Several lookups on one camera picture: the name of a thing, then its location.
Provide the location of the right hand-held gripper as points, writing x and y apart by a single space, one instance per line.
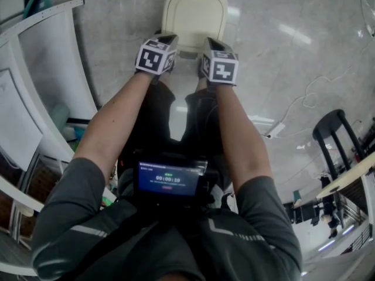
222 70

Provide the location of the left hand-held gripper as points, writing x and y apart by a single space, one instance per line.
149 58

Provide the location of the beige lidded trash bin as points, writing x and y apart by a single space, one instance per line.
187 54

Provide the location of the cream plastic container lid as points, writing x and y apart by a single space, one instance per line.
194 16

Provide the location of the person's right forearm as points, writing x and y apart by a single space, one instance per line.
240 133

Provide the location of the person's left forearm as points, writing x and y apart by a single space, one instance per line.
117 121

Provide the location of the person's right leg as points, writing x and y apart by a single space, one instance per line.
202 119

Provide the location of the person's leg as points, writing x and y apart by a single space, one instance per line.
158 113
202 119

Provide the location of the person's left leg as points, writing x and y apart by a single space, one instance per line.
158 113

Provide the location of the white power adapter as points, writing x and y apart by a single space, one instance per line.
276 130

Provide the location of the white metal shelf unit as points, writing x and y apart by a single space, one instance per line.
52 54

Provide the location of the black stool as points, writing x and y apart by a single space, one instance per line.
328 121

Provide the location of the black chest-mounted monitor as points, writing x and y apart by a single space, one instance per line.
167 180

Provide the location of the teal plastic item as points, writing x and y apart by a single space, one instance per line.
38 3

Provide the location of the round wooden table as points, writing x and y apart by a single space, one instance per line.
351 174

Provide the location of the person's grey shirt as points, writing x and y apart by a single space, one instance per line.
146 250

